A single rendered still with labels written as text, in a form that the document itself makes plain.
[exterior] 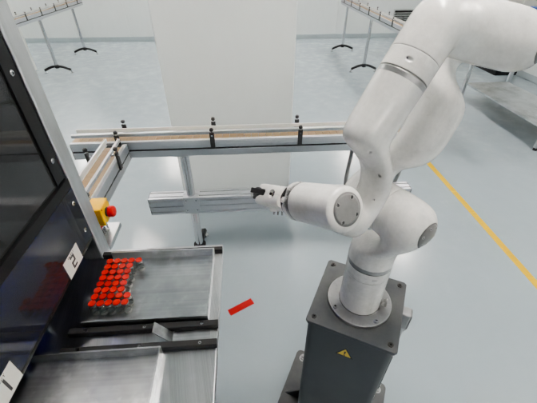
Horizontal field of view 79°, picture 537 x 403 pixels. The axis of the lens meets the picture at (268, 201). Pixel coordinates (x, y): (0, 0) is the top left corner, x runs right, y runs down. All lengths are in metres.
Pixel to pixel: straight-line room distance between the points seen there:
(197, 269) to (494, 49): 0.94
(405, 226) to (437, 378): 1.40
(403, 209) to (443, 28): 0.34
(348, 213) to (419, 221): 0.20
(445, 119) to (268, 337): 1.53
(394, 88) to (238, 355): 1.61
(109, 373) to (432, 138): 0.92
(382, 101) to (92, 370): 0.90
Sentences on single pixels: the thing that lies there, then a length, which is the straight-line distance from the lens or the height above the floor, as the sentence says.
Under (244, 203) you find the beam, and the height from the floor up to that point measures 0.48.
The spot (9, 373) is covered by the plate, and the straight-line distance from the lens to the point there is 0.92.
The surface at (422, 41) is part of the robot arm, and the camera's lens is 0.62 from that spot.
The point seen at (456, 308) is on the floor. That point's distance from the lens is 2.37.
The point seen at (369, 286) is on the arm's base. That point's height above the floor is 1.00.
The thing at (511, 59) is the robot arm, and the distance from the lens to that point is 0.74.
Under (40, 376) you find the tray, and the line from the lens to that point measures 1.07.
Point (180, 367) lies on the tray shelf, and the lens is 0.95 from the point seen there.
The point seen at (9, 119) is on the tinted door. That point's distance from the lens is 0.92.
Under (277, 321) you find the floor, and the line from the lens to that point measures 2.03.
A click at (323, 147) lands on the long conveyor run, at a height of 0.87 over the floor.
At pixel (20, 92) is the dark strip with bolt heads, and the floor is 1.46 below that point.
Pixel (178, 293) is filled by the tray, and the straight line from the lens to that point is 1.07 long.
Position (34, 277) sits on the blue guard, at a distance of 0.95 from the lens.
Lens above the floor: 1.71
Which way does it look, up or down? 37 degrees down
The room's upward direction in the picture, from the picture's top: straight up
